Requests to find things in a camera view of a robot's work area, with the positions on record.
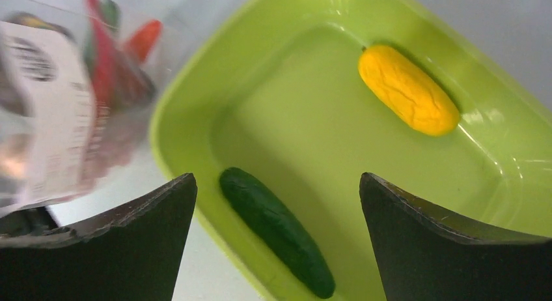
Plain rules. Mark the yellow corn cob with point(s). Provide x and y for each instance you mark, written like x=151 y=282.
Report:
x=408 y=91

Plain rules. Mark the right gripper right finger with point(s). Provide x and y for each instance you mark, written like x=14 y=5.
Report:
x=427 y=252

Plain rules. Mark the orange carrot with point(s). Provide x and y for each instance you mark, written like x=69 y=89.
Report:
x=141 y=43

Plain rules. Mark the long green cucumber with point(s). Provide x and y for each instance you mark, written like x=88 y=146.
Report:
x=111 y=14

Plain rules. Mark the short dark green cucumber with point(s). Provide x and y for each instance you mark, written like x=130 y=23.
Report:
x=279 y=229

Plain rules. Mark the lime green plastic basin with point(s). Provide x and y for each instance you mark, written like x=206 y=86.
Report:
x=276 y=92

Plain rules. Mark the clear zip bag orange zipper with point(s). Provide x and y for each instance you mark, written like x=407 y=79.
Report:
x=57 y=143

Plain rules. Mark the red chili pepper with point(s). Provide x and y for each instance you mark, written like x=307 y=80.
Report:
x=98 y=54

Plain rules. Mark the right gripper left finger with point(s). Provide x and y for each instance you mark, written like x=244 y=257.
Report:
x=131 y=252

